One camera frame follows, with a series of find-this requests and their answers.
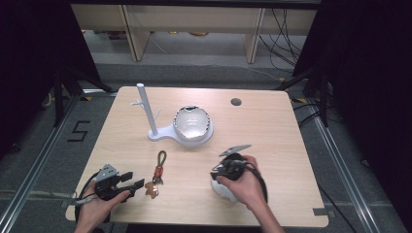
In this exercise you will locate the white jewellery tree stand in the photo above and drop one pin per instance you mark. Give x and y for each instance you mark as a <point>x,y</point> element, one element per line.
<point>147,110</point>

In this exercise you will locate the person's left hand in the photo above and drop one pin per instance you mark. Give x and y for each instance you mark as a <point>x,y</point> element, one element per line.
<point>94,208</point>

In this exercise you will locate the silvery shell-shaped dish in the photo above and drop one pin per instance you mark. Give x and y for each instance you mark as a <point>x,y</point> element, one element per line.
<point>191,123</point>

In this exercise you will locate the grey round table grommet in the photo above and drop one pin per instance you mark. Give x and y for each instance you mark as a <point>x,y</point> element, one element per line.
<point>236,102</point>

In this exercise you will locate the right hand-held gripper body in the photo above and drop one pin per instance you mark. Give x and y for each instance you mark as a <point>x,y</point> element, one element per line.
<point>230,168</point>

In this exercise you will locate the grey tape strip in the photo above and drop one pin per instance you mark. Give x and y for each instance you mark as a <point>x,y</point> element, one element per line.
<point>322,212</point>

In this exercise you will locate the black curtain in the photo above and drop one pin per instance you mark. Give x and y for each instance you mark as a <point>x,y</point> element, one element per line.
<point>372,81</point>
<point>32,64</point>

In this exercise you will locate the black metal stand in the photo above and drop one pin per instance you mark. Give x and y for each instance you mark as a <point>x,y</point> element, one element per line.
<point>319,93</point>
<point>64,93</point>

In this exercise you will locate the person's right hand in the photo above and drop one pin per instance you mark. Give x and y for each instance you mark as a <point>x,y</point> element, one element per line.
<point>247,187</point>

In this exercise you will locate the aluminium floor rail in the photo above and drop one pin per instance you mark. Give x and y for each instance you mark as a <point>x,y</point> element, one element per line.
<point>345,174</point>
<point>35,161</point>

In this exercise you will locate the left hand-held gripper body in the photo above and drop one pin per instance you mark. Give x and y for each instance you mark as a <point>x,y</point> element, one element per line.
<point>108,187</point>

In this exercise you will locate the white rounded object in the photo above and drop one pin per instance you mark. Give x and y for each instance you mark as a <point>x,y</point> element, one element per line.
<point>222,191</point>

